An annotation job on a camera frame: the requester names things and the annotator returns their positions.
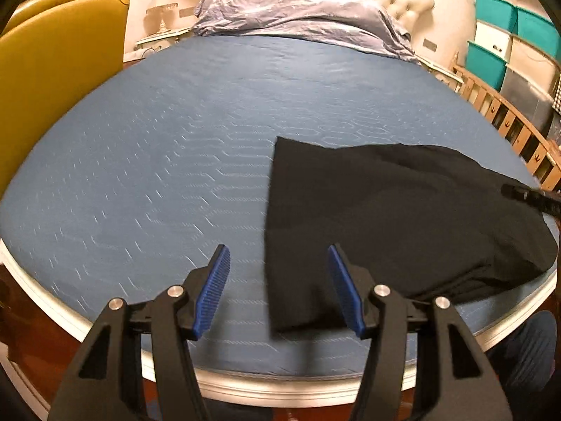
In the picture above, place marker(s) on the black pants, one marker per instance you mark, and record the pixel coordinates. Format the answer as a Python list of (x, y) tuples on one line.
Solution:
[(424, 220)]

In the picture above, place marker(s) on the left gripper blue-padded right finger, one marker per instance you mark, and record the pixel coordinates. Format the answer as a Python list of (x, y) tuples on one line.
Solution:
[(454, 378)]

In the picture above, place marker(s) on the white table lamp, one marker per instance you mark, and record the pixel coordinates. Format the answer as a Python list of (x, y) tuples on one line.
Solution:
[(159, 15)]

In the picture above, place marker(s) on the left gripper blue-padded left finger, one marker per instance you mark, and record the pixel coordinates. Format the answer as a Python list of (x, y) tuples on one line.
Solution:
[(104, 380)]

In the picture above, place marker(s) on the lavender crumpled duvet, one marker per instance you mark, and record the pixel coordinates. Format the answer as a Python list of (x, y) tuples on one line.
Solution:
[(362, 25)]

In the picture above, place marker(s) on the clear storage bin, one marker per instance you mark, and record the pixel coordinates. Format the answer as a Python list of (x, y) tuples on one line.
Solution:
[(529, 83)]

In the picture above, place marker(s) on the yellow leather armchair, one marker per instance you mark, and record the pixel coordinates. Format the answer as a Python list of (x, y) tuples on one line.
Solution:
[(53, 53)]

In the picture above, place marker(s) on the person's leg in jeans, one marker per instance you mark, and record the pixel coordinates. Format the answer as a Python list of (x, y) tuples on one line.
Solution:
[(524, 360)]

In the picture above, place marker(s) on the lower teal storage bin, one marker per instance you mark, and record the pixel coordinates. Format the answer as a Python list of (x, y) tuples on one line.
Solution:
[(485, 65)]

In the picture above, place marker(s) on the teal storage bin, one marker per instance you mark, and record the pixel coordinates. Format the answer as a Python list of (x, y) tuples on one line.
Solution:
[(485, 65), (539, 32), (499, 13)]

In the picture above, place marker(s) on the wooden crib rail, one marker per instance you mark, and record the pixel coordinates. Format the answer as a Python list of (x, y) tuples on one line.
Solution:
[(541, 157)]

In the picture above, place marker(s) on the white nightstand left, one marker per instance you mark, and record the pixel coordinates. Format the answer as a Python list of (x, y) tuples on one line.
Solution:
[(155, 43)]

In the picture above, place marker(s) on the blue quilted mattress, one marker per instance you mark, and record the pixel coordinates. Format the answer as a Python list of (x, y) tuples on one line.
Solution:
[(141, 180)]

